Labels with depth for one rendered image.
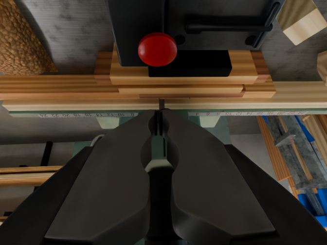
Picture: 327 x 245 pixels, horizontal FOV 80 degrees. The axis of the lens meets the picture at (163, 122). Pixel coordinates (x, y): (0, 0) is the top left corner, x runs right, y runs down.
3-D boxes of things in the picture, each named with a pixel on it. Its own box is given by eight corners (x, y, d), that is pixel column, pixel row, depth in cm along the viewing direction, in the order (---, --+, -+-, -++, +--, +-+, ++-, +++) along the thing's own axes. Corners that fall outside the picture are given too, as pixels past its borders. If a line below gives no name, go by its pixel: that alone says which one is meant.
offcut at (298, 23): (271, 8, 25) (282, 31, 23) (301, -17, 22) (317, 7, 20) (284, 23, 27) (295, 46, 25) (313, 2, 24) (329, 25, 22)
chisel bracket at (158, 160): (188, 100, 28) (193, 159, 24) (178, 139, 40) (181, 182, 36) (135, 100, 27) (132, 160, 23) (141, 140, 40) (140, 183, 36)
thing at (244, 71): (247, 42, 29) (258, 76, 26) (243, 51, 31) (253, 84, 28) (114, 42, 29) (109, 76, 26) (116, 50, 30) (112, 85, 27)
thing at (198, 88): (236, 60, 33) (243, 87, 30) (232, 66, 34) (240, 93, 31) (120, 60, 32) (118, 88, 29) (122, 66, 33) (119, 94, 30)
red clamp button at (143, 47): (178, 29, 14) (179, 39, 14) (174, 60, 17) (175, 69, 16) (136, 28, 14) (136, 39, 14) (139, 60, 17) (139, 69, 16)
